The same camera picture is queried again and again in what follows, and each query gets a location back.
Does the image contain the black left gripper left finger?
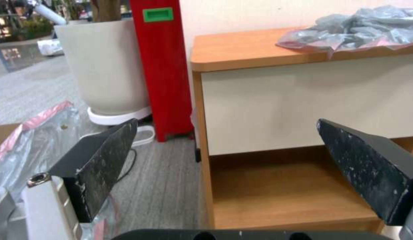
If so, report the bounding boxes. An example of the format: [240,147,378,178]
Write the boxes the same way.
[26,118,139,240]

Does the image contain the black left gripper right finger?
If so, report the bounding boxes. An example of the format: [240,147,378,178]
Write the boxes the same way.
[316,118,413,240]

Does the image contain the trash can with clear liner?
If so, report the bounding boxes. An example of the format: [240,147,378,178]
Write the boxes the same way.
[0,100,114,240]

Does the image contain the grey plastic garbage bag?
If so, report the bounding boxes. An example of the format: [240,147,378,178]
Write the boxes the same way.
[275,6,413,59]

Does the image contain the white round pot saucer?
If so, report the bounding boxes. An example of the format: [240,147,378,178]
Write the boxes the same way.
[86,106,153,125]

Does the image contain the wooden side table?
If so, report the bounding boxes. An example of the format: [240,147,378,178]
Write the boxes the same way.
[190,27,413,234]

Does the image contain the large beige plant pot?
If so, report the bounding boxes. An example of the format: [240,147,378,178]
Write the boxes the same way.
[53,19,152,116]

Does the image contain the tall red box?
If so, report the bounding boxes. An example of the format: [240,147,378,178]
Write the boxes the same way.
[129,0,195,142]

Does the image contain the brown plant trunk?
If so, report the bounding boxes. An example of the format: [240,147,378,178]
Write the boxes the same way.
[91,0,123,22]

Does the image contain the black cable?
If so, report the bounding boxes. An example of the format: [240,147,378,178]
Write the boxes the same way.
[115,146,137,181]

